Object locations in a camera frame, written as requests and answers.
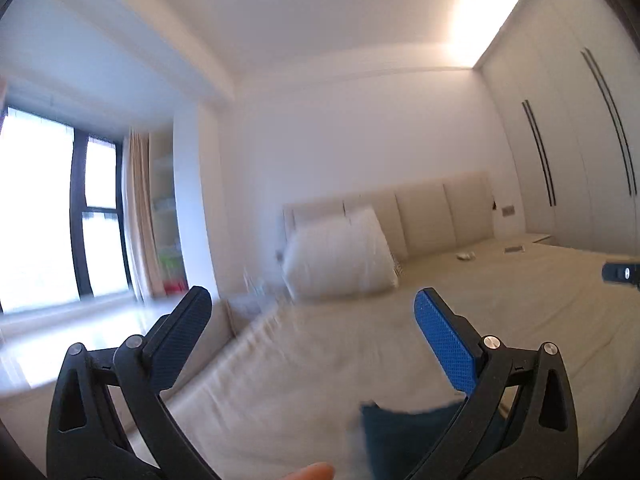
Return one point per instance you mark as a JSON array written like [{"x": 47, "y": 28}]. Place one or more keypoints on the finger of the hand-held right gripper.
[{"x": 622, "y": 272}]

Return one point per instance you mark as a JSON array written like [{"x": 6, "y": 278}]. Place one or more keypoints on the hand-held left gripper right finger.
[{"x": 445, "y": 340}]

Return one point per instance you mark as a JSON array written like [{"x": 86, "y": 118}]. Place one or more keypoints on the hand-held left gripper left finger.
[{"x": 177, "y": 340}]

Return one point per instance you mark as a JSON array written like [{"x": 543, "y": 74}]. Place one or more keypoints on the dark green knit sweater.
[{"x": 400, "y": 440}]

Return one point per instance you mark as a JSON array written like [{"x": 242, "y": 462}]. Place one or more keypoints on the person's left hand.
[{"x": 310, "y": 472}]

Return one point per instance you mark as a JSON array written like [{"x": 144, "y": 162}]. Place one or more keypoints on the bay window sill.
[{"x": 100, "y": 330}]

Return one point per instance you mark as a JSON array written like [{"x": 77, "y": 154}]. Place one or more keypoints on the small white object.
[{"x": 465, "y": 256}]

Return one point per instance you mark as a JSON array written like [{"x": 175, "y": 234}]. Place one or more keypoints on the white wardrobe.
[{"x": 575, "y": 200}]

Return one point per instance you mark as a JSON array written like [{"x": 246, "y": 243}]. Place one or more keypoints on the dark flat phone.
[{"x": 512, "y": 249}]

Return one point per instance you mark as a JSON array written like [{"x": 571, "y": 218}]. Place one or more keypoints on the cream bed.
[{"x": 325, "y": 360}]

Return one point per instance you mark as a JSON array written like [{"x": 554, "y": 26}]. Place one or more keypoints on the beige curtain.
[{"x": 142, "y": 220}]

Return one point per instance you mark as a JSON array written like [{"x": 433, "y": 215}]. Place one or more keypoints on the cream padded headboard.
[{"x": 425, "y": 215}]

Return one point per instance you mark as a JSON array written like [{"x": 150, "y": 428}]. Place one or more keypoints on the white pillow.
[{"x": 340, "y": 260}]

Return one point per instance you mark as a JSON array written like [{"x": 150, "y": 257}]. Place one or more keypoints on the black framed window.
[{"x": 40, "y": 210}]

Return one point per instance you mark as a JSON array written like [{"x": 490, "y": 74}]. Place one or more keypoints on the white wall shelf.
[{"x": 167, "y": 220}]

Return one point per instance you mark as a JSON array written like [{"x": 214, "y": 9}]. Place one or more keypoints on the wall switch plate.
[{"x": 508, "y": 210}]

